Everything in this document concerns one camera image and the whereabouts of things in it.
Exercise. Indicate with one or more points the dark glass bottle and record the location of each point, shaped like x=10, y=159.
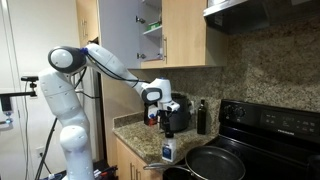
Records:
x=201, y=118

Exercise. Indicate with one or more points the wooden lower cabinet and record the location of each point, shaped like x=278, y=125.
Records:
x=128, y=163

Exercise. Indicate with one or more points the black stove knob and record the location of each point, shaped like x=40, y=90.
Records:
x=240, y=112
x=228, y=111

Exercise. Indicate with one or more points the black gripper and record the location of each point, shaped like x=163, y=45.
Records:
x=166, y=119

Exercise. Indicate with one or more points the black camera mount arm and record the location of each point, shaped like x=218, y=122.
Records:
x=6, y=103

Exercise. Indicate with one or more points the metal door hinge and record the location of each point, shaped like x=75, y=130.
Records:
x=141, y=56
x=140, y=19

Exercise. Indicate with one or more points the white wall outlet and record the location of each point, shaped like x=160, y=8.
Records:
x=40, y=151

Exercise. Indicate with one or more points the dark shallow pan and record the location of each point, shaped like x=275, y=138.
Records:
x=176, y=174

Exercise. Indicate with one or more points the open cabinet door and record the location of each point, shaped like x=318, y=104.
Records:
x=118, y=30

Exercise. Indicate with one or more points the black electric stove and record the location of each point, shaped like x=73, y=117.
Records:
x=276, y=140

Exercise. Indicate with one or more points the black frying pan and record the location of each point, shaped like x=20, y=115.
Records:
x=216, y=165

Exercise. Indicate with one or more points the small white-capped jar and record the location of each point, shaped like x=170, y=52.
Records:
x=169, y=150

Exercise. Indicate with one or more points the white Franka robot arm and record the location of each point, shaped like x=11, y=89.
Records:
x=66, y=100

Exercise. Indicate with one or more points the wooden upper cabinet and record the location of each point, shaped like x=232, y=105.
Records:
x=186, y=33

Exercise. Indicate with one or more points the green box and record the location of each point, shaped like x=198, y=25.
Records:
x=155, y=25

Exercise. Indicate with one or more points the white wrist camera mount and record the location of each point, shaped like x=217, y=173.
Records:
x=171, y=106

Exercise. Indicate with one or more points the steel range hood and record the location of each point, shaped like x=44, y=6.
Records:
x=263, y=15

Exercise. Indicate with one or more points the tall wooden cabinet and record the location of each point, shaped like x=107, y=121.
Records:
x=87, y=20

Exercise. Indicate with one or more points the black coffee maker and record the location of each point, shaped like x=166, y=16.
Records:
x=182, y=113

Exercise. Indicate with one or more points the small black camera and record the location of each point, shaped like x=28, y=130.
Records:
x=29, y=78

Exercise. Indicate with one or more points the black red tools pile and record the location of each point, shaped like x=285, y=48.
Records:
x=105, y=170

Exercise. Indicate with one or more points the stainless steel refrigerator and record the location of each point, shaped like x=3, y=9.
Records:
x=95, y=133

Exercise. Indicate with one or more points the black and red appliance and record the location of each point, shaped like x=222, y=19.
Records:
x=150, y=120

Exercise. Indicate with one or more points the black tripod pole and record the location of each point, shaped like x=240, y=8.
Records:
x=46, y=146

